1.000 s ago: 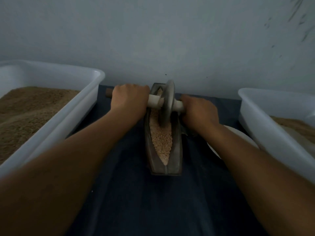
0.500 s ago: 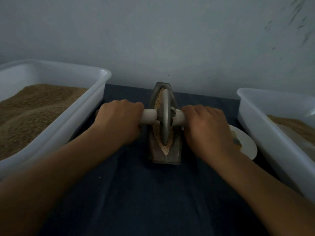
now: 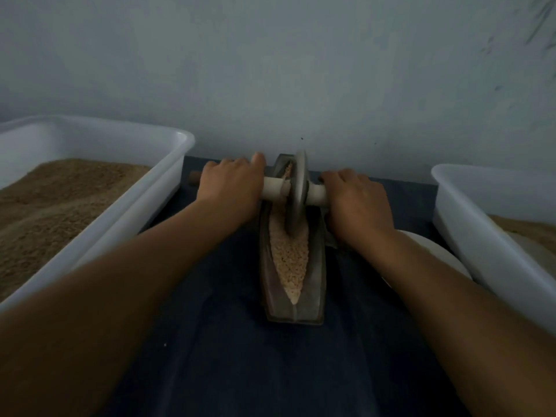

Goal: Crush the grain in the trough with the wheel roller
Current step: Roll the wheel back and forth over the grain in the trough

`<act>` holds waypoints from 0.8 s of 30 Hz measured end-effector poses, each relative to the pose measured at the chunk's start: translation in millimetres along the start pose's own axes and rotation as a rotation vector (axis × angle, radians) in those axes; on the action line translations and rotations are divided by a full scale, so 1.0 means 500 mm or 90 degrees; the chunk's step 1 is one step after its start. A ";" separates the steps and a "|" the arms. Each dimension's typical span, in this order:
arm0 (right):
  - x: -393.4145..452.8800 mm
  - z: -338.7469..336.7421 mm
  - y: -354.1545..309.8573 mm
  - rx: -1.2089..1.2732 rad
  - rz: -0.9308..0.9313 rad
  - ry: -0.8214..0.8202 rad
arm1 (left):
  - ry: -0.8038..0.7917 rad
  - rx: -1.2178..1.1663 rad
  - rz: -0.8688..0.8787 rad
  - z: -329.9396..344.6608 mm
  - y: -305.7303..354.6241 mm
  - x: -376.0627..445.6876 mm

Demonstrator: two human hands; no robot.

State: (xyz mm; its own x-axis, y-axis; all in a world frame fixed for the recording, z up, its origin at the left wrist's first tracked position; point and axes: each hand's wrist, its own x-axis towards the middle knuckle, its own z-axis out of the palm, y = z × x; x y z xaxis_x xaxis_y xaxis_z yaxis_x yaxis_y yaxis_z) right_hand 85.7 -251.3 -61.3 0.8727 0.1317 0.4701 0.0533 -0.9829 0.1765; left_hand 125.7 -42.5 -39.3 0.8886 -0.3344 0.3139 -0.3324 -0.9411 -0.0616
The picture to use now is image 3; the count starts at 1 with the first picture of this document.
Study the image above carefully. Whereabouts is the person's right hand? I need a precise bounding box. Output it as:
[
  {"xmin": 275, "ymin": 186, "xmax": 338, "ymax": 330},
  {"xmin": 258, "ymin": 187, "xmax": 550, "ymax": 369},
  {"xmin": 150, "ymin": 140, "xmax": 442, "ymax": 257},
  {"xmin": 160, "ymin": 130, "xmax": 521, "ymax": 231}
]
[{"xmin": 321, "ymin": 168, "xmax": 397, "ymax": 251}]

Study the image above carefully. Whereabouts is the person's left hand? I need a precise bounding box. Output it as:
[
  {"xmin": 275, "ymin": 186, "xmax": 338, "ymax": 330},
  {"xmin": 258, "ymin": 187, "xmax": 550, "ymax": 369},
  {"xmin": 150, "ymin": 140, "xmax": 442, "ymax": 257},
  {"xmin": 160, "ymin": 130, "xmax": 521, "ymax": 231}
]
[{"xmin": 195, "ymin": 152, "xmax": 268, "ymax": 226}]

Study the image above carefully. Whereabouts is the metal grinding wheel with handle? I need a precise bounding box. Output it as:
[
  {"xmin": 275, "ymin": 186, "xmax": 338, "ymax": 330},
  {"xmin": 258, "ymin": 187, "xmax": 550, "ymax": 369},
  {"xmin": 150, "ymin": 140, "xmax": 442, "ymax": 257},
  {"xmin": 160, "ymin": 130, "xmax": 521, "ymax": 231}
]
[{"xmin": 189, "ymin": 151, "xmax": 328, "ymax": 237}]

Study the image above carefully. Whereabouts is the boat-shaped metal grinding trough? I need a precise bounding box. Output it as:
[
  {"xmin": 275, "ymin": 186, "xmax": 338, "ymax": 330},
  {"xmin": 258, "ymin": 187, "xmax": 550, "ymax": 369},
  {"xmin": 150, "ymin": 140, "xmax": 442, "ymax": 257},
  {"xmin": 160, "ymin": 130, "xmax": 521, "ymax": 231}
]
[{"xmin": 259, "ymin": 153, "xmax": 328, "ymax": 325}]

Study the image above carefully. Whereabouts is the large brown grain heap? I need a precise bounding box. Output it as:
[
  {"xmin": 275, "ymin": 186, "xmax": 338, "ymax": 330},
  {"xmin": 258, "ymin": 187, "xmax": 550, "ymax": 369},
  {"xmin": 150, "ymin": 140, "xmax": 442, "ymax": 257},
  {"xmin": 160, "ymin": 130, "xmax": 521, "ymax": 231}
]
[
  {"xmin": 0, "ymin": 159, "xmax": 153, "ymax": 302},
  {"xmin": 488, "ymin": 213, "xmax": 556, "ymax": 257}
]

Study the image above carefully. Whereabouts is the white plastic scoop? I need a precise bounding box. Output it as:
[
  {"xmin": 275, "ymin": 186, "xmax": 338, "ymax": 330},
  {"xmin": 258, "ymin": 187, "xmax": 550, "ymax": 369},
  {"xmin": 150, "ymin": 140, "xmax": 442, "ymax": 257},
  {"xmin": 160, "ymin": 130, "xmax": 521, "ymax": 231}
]
[{"xmin": 513, "ymin": 232, "xmax": 556, "ymax": 279}]

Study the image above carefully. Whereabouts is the person's left forearm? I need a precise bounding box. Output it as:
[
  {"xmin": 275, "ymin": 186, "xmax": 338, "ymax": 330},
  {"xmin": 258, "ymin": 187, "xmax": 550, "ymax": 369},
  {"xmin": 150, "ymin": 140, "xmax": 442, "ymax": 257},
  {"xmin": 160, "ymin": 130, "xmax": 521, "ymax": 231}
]
[{"xmin": 0, "ymin": 204, "xmax": 244, "ymax": 417}]

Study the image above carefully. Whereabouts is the person's right forearm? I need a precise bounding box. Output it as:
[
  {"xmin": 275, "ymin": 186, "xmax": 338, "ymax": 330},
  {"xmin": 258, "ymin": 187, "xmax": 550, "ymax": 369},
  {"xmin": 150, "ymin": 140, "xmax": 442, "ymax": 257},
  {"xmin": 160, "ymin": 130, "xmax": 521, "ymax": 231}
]
[{"xmin": 360, "ymin": 232, "xmax": 556, "ymax": 417}]

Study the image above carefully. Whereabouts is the white round plate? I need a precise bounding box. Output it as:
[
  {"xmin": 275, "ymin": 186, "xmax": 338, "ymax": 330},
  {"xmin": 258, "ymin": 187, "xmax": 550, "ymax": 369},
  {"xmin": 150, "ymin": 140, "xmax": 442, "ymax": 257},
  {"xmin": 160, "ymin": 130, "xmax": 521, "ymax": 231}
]
[{"xmin": 382, "ymin": 230, "xmax": 474, "ymax": 292}]

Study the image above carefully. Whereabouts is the white plastic tub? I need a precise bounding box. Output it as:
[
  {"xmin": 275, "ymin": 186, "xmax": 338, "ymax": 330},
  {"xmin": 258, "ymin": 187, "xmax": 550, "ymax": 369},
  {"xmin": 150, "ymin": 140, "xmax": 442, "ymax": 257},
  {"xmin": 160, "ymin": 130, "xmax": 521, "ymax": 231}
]
[
  {"xmin": 0, "ymin": 115, "xmax": 196, "ymax": 309},
  {"xmin": 431, "ymin": 163, "xmax": 556, "ymax": 335}
]

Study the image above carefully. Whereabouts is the dark blue table cloth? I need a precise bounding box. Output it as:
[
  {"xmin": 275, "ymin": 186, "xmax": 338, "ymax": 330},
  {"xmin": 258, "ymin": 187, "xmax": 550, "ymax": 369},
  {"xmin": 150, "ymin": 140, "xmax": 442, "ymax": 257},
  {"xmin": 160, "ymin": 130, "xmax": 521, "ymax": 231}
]
[{"xmin": 100, "ymin": 156, "xmax": 474, "ymax": 417}]

